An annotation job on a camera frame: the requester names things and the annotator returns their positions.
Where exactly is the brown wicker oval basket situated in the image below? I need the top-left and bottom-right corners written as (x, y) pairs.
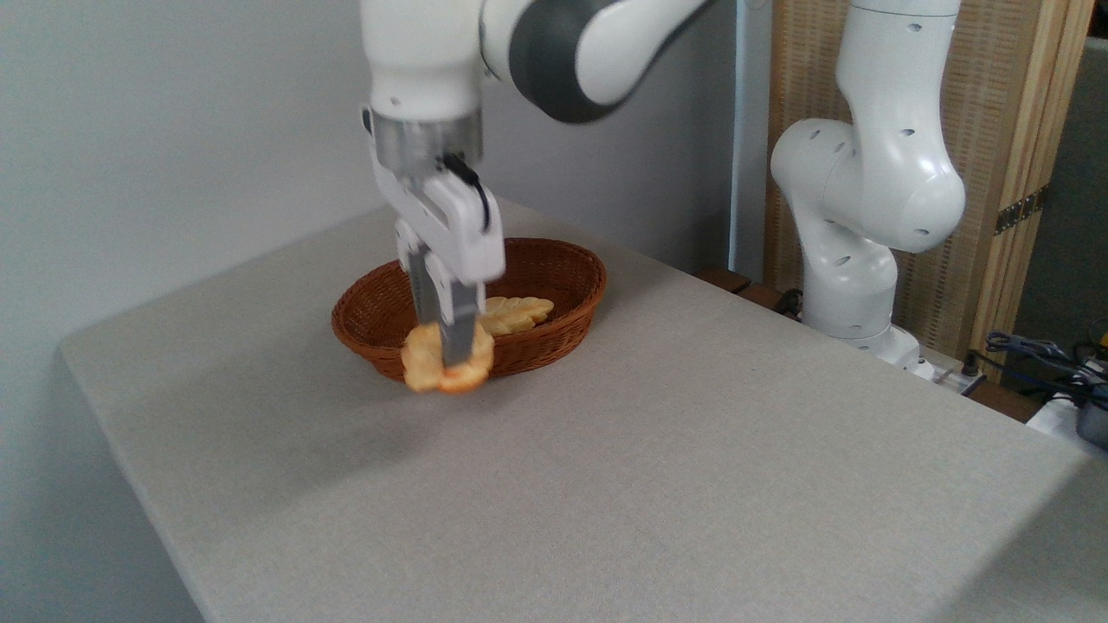
top-left (332, 237), bottom-right (608, 384)

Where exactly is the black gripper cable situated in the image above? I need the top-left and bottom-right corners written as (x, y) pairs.
top-left (442, 153), bottom-right (493, 234)

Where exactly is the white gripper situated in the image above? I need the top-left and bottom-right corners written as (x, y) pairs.
top-left (371, 158), bottom-right (507, 369)

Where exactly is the round layered bread bun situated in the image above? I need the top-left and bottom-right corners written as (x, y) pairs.
top-left (400, 321), bottom-right (496, 395)

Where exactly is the wooden woven folding screen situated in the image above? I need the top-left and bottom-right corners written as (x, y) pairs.
top-left (765, 0), bottom-right (1097, 382)

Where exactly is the leaf-shaped flat bread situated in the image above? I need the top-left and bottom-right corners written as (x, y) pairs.
top-left (476, 296), bottom-right (556, 337)

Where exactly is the white vertical post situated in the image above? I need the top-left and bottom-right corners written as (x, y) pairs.
top-left (729, 0), bottom-right (774, 283)

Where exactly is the bundle of dark cables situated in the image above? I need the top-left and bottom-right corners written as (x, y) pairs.
top-left (968, 330), bottom-right (1108, 401)

